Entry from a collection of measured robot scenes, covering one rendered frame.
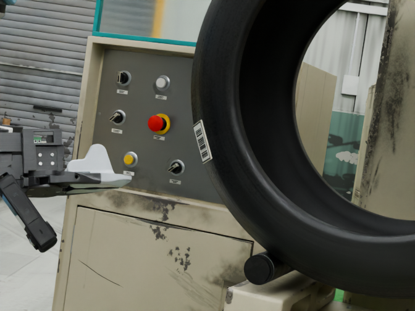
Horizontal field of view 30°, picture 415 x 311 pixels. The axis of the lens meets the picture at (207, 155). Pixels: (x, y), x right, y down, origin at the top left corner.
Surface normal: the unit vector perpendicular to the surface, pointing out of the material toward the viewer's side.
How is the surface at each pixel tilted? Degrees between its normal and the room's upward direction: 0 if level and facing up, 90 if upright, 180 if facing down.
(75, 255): 90
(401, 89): 90
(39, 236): 73
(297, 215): 100
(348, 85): 90
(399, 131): 90
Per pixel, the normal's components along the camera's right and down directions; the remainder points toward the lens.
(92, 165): 0.34, -0.25
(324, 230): -0.44, 0.17
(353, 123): -0.06, 0.04
